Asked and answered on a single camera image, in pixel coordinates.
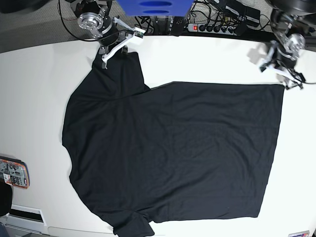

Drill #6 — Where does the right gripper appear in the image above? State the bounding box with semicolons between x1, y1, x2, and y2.
98;22;128;55

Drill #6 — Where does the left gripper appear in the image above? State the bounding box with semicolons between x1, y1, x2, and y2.
276;48;305;90

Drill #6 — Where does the black T-shirt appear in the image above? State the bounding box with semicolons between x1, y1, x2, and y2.
62;52;284;237

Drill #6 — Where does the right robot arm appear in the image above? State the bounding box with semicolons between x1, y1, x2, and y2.
67;0;128;55

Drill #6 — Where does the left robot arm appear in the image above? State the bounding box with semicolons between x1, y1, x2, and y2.
270;9;306;90

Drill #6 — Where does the blue plastic box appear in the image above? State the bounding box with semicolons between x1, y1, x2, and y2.
118;0;193;17

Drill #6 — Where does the black remote control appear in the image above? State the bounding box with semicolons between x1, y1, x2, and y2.
169;16;186;37

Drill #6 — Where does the black power adapter box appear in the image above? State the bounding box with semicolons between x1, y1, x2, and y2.
231;5;260;27

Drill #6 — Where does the white power strip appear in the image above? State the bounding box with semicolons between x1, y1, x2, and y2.
187;23;236;36

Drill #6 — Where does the sticker label card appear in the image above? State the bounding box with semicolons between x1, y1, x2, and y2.
288;231;310;237

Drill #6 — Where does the black chair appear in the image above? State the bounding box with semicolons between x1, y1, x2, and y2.
0;182;13;217

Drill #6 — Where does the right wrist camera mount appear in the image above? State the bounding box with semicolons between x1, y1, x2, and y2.
101;17;146;69

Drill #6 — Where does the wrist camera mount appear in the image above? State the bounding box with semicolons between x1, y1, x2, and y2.
101;17;146;69
259;40;301;83

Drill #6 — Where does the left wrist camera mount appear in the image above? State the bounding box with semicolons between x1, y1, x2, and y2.
259;40;301;83

